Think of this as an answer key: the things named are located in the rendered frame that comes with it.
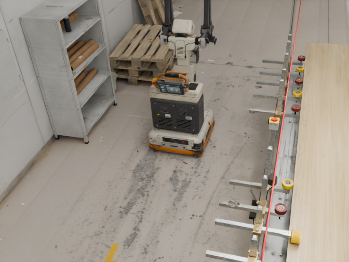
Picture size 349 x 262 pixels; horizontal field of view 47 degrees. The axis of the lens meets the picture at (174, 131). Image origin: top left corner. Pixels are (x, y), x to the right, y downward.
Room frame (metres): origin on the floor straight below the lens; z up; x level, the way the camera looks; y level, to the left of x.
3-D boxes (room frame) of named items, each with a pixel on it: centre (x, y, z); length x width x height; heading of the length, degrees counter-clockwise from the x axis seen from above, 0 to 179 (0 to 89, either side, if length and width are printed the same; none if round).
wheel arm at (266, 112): (3.05, -0.92, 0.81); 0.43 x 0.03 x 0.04; 71
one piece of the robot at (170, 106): (3.73, -0.06, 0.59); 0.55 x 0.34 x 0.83; 70
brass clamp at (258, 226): (1.64, -0.47, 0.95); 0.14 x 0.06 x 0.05; 161
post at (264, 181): (1.90, -0.56, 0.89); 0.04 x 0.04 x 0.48; 71
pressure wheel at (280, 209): (1.82, -0.66, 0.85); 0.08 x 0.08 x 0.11
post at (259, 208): (1.66, -0.48, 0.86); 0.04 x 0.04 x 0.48; 71
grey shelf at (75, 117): (4.36, 1.12, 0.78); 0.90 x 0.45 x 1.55; 161
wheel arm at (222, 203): (1.88, -0.48, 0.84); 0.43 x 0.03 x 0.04; 71
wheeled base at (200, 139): (3.81, -0.10, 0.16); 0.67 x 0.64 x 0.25; 160
